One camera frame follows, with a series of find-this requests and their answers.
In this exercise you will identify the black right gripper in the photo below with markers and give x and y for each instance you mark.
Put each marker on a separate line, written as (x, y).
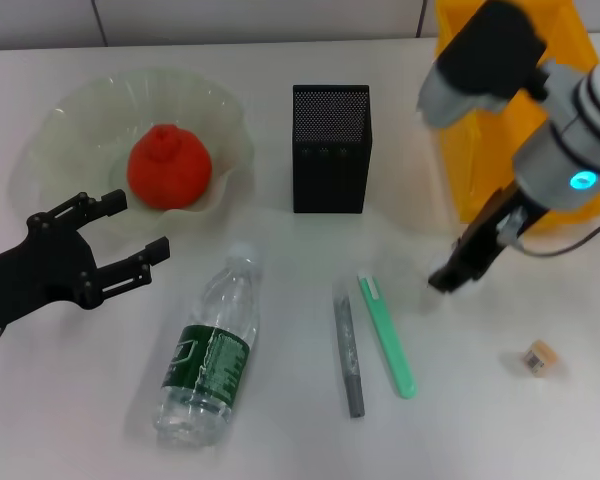
(500, 220)

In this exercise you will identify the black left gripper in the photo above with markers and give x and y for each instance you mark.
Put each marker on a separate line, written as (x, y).
(45, 270)

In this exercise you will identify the orange fruit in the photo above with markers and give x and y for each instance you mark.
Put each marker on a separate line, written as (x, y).
(170, 170)

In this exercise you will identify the green pen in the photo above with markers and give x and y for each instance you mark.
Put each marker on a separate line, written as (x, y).
(387, 340)

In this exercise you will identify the beige eraser with barcode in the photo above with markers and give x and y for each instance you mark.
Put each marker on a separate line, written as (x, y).
(539, 356)

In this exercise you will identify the grey pen with clear cap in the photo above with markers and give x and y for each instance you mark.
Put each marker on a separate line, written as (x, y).
(350, 360)

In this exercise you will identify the clear green label water bottle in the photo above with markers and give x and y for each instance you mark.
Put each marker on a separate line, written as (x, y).
(205, 360)

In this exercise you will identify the clear glass fruit plate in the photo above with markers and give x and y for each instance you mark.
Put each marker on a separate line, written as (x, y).
(80, 125)

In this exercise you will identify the black mesh pen holder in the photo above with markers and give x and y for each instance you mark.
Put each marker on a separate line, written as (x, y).
(330, 170)

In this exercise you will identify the yellow plastic storage bin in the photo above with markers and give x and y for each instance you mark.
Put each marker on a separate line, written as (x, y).
(467, 165)

